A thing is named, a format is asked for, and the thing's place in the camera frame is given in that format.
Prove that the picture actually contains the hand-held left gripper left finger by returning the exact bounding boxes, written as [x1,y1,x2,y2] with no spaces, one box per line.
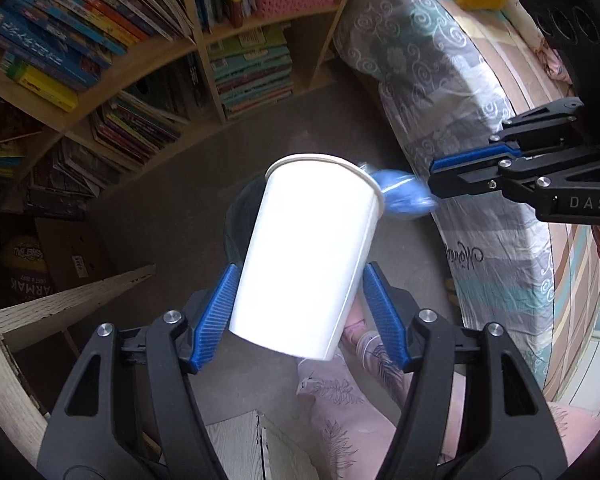
[36,262,241,480]

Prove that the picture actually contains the stack of colourful magazines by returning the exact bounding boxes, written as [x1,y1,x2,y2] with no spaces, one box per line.
[89,55,203,167]

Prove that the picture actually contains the pink floral blanket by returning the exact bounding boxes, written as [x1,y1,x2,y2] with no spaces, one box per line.
[500,0,574,83]

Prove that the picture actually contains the stack of teal books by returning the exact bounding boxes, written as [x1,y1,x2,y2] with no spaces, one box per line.
[206,24,296,120]

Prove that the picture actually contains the white paper cup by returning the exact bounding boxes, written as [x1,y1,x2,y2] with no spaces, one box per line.
[228,153,386,362]

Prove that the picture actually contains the pink patterned pajama pants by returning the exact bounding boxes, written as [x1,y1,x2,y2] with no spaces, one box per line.
[296,305,600,477]

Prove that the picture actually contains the stack of dark books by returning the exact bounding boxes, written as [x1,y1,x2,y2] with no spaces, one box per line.
[24,135,122,217]

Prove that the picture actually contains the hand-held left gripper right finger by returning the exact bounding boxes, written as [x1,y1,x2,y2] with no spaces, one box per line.
[362,261,568,480]

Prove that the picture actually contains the slanted row of colourful books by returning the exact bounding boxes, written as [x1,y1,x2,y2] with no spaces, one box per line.
[0,0,196,112]

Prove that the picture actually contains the black trash bin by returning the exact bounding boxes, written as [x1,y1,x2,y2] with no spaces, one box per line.
[223,176,271,267]

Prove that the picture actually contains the bed with patterned sheet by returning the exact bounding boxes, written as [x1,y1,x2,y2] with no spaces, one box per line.
[332,0,600,401]

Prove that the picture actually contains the wooden bookshelf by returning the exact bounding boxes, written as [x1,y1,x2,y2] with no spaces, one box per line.
[0,0,366,216]

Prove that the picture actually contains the blue plastic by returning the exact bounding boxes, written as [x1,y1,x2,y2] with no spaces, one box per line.
[365,167,438,221]

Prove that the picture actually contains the cardboard box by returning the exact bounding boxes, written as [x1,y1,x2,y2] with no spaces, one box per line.
[32,216,122,292]

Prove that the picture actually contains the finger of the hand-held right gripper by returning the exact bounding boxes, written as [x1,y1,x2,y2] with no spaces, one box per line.
[430,97,587,176]
[427,146,600,204]

